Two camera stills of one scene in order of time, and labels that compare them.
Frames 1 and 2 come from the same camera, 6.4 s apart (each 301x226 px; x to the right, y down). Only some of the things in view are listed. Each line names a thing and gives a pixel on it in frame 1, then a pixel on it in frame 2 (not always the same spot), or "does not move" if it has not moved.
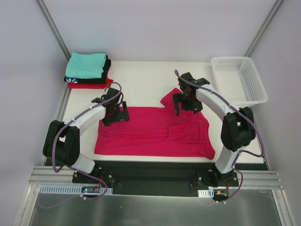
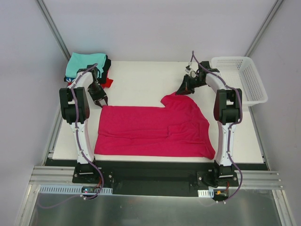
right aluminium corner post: [277, 4] does not move
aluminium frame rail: [44, 175] does not move
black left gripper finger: [106, 123] -> [97, 102]
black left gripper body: [118, 117] -> [98, 94]
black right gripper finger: [177, 98] -> [182, 90]
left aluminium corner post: [53, 29] does not move
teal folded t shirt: [84, 66] does not move
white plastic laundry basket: [237, 79] does not move
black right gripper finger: [197, 109] -> [190, 91]
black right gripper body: [188, 106] -> [187, 83]
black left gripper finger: [126, 117] -> [106, 99]
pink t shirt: [155, 131] does not move
